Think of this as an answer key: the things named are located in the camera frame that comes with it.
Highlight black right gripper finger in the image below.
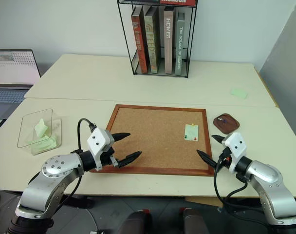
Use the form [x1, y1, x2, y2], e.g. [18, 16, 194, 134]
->
[196, 149, 217, 168]
[211, 134, 224, 145]

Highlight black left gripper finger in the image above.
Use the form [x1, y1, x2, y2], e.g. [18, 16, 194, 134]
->
[110, 132, 131, 143]
[116, 151, 143, 169]

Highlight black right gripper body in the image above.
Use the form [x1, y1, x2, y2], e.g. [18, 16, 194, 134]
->
[216, 145, 233, 169]

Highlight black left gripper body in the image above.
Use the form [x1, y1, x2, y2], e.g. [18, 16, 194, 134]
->
[99, 145, 120, 169]

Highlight pale green paper note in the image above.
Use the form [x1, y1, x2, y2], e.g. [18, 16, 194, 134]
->
[183, 123, 200, 142]

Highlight wood-framed cork board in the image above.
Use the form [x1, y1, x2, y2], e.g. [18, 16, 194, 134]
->
[89, 104, 215, 177]

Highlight green sticky note pad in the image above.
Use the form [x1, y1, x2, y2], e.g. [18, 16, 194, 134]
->
[230, 87, 249, 100]

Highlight light green plastic piece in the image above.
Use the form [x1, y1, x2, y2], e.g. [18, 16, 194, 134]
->
[34, 118, 50, 137]

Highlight brown wooden pin tray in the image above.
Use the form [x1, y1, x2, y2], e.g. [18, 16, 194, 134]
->
[212, 113, 241, 136]

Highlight brown cardboard piece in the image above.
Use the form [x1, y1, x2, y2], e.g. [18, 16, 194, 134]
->
[184, 195, 224, 208]

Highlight flat green paper notes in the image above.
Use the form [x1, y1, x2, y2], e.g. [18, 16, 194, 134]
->
[28, 135, 59, 150]

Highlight dark rounded shape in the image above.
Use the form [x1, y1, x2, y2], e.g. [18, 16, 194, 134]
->
[178, 207, 210, 234]
[118, 208, 153, 234]

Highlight clear plastic box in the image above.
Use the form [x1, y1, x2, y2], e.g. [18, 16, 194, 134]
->
[17, 108, 63, 156]

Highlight grey partition panel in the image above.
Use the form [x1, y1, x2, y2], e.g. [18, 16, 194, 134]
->
[258, 6, 296, 158]

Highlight red-orange book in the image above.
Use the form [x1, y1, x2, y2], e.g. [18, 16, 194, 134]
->
[130, 5, 148, 75]

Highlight olive green book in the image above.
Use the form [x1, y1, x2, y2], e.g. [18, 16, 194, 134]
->
[144, 5, 161, 75]

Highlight grey book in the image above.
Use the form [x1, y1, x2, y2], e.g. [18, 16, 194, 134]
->
[174, 11, 189, 76]

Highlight grey laptop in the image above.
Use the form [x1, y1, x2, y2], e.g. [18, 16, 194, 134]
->
[0, 49, 42, 120]

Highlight red flat book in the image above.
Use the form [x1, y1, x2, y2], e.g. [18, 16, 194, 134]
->
[159, 0, 196, 7]

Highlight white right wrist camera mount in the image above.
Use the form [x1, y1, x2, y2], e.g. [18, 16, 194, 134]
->
[222, 132, 247, 174]

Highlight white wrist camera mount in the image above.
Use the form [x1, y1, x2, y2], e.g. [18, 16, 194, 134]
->
[222, 132, 247, 174]
[86, 128, 115, 172]

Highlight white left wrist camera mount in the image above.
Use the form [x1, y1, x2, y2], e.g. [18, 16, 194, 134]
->
[86, 128, 115, 172]

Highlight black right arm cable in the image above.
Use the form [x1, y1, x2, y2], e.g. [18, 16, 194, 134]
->
[213, 150, 270, 227]

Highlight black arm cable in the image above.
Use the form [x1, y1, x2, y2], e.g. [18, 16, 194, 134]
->
[50, 118, 97, 215]
[213, 150, 270, 227]

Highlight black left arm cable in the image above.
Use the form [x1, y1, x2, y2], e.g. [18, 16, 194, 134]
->
[50, 118, 97, 215]

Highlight black wire book rack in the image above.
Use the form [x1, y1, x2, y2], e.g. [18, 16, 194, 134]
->
[116, 0, 199, 79]

